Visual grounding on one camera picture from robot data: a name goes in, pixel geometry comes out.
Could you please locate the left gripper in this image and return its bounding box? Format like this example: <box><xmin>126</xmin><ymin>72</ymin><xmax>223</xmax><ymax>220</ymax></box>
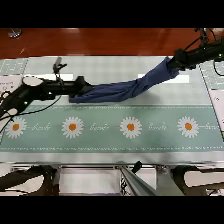
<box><xmin>67</xmin><ymin>75</ymin><xmax>97</xmax><ymax>98</ymax></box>

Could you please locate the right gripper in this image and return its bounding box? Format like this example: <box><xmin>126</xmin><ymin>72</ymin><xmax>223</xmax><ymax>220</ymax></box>
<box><xmin>167</xmin><ymin>48</ymin><xmax>198</xmax><ymax>71</ymax></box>

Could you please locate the blue T-shirt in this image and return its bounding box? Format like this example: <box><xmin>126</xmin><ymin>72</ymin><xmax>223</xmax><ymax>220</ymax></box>
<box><xmin>68</xmin><ymin>56</ymin><xmax>181</xmax><ymax>105</ymax></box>

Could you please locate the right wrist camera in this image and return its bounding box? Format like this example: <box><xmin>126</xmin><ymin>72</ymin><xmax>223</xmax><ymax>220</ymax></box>
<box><xmin>194</xmin><ymin>27</ymin><xmax>217</xmax><ymax>46</ymax></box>

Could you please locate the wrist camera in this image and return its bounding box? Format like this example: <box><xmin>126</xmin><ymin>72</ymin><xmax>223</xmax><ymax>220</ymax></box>
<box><xmin>194</xmin><ymin>27</ymin><xmax>217</xmax><ymax>46</ymax></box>
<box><xmin>52</xmin><ymin>56</ymin><xmax>68</xmax><ymax>85</ymax></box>

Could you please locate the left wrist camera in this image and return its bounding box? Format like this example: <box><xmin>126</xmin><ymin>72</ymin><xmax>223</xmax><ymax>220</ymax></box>
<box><xmin>52</xmin><ymin>56</ymin><xmax>68</xmax><ymax>85</ymax></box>

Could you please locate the silver frame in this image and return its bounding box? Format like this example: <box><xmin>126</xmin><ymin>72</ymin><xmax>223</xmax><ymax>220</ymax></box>
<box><xmin>0</xmin><ymin>161</ymin><xmax>224</xmax><ymax>197</ymax></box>

